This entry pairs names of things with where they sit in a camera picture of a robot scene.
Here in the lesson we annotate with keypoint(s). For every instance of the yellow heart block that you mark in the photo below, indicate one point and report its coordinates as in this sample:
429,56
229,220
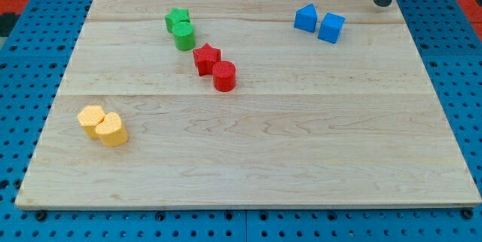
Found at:
111,130

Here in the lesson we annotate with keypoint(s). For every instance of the blue cube block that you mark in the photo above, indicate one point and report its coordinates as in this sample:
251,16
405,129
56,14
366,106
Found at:
331,27

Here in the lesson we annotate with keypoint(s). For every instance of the blue pentagon block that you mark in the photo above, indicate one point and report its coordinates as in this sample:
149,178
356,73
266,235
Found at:
306,18

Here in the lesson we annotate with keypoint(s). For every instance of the red star block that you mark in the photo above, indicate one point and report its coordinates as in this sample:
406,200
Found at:
205,57

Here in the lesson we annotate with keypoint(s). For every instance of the green cylinder block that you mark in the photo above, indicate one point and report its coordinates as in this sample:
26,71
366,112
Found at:
183,33

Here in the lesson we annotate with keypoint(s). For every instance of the red cylinder block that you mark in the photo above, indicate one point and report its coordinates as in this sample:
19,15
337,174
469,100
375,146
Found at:
224,76

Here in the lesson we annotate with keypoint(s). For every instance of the yellow hexagon block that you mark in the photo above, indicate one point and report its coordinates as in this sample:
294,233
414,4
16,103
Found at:
89,118

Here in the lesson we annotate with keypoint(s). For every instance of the light wooden board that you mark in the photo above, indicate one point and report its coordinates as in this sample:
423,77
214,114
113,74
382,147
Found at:
310,125

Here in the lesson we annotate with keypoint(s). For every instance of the green star block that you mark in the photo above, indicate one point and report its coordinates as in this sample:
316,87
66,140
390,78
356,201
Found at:
176,15

